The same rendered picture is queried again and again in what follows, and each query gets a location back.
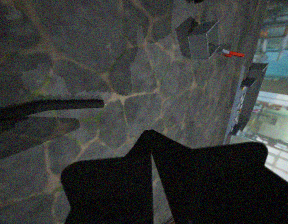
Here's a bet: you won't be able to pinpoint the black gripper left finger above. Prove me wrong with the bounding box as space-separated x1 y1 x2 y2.
61 130 154 224

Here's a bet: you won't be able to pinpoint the red-handled pliers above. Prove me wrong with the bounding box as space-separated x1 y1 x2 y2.
215 49 245 58

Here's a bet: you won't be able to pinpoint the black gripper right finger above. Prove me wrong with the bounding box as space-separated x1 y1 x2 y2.
149 130 268 224

